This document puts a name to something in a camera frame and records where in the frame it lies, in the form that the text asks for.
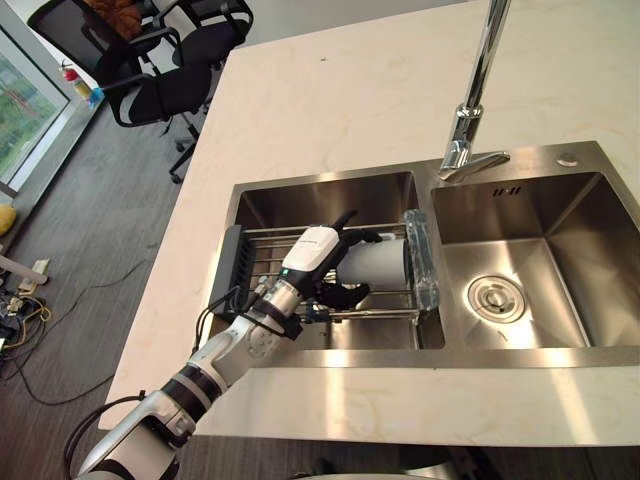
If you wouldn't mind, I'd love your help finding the black mesh office chair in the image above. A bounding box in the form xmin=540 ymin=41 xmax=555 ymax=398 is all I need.
xmin=25 ymin=0 xmax=151 ymax=81
xmin=94 ymin=0 xmax=255 ymax=185

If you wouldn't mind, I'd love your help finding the chrome sink faucet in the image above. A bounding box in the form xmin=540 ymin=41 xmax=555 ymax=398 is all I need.
xmin=438 ymin=0 xmax=514 ymax=182

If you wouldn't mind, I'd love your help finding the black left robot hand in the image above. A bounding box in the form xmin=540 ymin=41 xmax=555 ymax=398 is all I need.
xmin=279 ymin=210 xmax=391 ymax=310

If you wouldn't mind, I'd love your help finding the tangled cable pile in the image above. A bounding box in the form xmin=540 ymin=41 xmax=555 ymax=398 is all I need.
xmin=0 ymin=284 xmax=54 ymax=366

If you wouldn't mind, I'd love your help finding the round sink drain strainer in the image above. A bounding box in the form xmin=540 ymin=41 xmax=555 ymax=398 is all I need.
xmin=467 ymin=273 xmax=528 ymax=325

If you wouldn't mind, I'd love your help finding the white power strip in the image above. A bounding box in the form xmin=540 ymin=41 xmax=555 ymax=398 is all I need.
xmin=18 ymin=258 xmax=51 ymax=294

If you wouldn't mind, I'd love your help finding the stainless steel double sink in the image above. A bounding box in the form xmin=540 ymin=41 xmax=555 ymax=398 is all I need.
xmin=227 ymin=140 xmax=640 ymax=371

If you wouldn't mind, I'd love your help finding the wire sink drying rack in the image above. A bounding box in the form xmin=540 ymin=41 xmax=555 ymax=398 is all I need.
xmin=208 ymin=208 xmax=442 ymax=351

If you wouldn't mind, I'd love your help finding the white cup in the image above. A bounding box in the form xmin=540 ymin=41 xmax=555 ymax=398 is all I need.
xmin=335 ymin=234 xmax=410 ymax=291

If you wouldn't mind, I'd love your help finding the black floor cable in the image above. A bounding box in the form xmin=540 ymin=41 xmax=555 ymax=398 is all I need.
xmin=0 ymin=257 xmax=151 ymax=405

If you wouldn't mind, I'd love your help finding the yellow spray bottle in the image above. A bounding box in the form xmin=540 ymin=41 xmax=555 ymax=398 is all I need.
xmin=72 ymin=77 xmax=96 ymax=107

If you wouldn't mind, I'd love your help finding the glass window door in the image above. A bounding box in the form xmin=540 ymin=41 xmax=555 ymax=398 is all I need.
xmin=0 ymin=27 xmax=71 ymax=194

